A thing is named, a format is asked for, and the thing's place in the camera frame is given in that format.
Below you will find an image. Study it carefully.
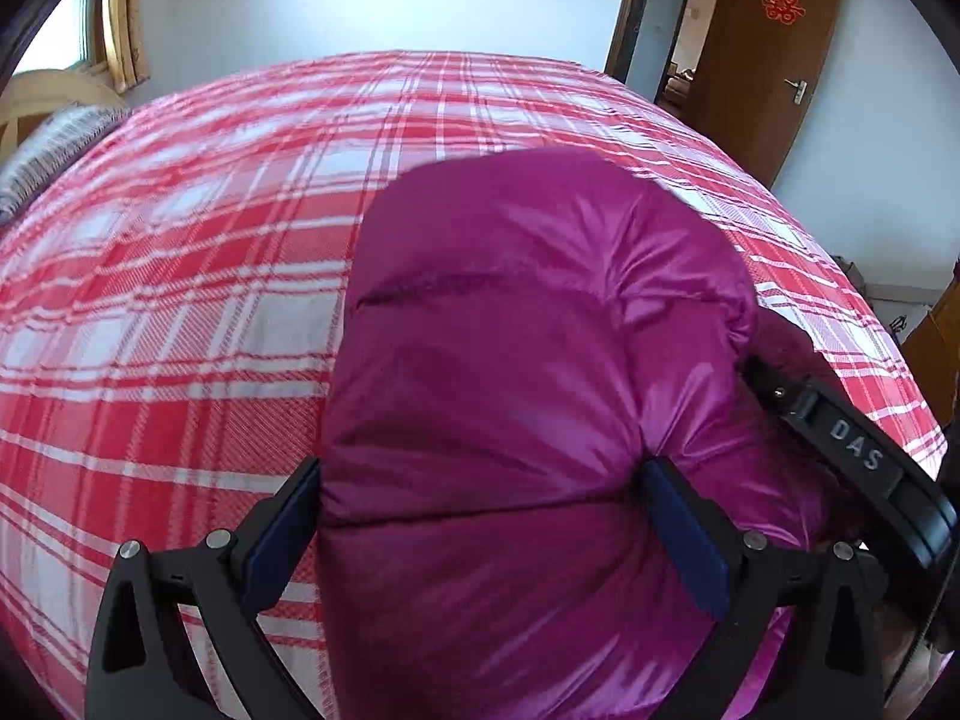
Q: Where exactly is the dark floor clutter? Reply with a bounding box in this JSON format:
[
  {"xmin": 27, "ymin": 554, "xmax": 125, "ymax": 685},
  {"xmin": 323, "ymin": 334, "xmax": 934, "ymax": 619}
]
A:
[{"xmin": 836, "ymin": 255, "xmax": 912, "ymax": 335}]

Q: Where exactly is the striped pillow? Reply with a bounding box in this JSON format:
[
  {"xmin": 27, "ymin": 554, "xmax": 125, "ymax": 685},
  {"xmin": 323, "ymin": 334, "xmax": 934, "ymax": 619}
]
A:
[{"xmin": 0, "ymin": 105, "xmax": 136, "ymax": 226}]

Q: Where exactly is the window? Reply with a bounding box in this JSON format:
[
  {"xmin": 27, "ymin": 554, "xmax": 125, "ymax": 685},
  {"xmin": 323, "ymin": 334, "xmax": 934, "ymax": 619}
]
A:
[{"xmin": 15, "ymin": 0, "xmax": 110, "ymax": 87}]

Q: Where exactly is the wooden cabinet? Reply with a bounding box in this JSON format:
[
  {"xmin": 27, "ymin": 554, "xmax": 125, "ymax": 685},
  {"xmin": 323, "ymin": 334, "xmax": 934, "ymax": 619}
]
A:
[{"xmin": 900, "ymin": 259, "xmax": 960, "ymax": 421}]

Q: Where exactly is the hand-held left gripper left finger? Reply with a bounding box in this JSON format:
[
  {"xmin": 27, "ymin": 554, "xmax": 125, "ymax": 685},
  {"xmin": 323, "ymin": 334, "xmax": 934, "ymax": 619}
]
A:
[{"xmin": 86, "ymin": 456, "xmax": 323, "ymax": 720}]

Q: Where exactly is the purple puffer jacket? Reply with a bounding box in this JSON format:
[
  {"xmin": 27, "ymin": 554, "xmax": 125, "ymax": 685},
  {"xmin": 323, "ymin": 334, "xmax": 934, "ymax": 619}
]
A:
[{"xmin": 319, "ymin": 148, "xmax": 920, "ymax": 720}]

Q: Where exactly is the wooden headboard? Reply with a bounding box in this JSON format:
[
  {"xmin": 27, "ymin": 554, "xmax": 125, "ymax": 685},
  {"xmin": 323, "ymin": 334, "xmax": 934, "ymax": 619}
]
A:
[{"xmin": 0, "ymin": 69, "xmax": 121, "ymax": 158}]

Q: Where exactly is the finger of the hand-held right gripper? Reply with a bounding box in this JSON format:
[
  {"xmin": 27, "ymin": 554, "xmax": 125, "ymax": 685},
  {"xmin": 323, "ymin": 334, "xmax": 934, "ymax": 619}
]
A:
[{"xmin": 739, "ymin": 352, "xmax": 809, "ymax": 422}]

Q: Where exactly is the brown wooden door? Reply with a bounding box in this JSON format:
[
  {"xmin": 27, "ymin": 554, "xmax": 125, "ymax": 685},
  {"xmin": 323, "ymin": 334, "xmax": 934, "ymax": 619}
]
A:
[{"xmin": 679, "ymin": 0, "xmax": 848, "ymax": 188}]

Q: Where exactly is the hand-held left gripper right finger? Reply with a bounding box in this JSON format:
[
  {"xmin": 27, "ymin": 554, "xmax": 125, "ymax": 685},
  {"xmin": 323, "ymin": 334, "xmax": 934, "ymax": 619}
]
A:
[{"xmin": 641, "ymin": 456, "xmax": 912, "ymax": 720}]

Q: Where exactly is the dark wooden door frame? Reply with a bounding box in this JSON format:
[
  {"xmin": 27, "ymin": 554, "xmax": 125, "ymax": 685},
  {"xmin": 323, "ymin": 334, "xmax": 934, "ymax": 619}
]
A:
[{"xmin": 606, "ymin": 0, "xmax": 661, "ymax": 87}]

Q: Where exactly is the red plaid bed sheet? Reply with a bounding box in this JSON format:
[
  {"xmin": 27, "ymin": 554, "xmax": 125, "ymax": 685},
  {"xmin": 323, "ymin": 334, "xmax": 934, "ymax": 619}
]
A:
[{"xmin": 0, "ymin": 51, "xmax": 950, "ymax": 720}]

